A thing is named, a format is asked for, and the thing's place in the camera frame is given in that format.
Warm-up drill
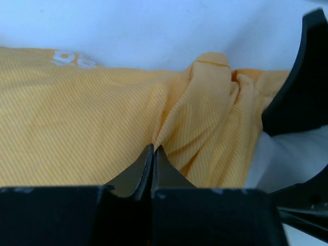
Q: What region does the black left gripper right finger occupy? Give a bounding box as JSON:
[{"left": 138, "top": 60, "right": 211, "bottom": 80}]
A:
[{"left": 151, "top": 147, "right": 284, "bottom": 245}]

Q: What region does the white pillow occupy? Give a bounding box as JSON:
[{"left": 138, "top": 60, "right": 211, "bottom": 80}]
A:
[{"left": 1, "top": 1, "right": 327, "bottom": 192}]

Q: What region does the yellow pillowcase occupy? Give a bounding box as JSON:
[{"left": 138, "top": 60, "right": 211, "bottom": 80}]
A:
[{"left": 1, "top": 47, "right": 289, "bottom": 187}]

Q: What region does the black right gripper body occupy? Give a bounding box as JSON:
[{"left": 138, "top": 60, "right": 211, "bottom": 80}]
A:
[{"left": 269, "top": 167, "right": 327, "bottom": 240}]

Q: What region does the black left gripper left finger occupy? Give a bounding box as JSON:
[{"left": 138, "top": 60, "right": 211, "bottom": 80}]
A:
[{"left": 1, "top": 144, "right": 154, "bottom": 245}]

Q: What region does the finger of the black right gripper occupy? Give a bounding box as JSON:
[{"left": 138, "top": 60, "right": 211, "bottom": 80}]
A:
[{"left": 262, "top": 8, "right": 327, "bottom": 136}]

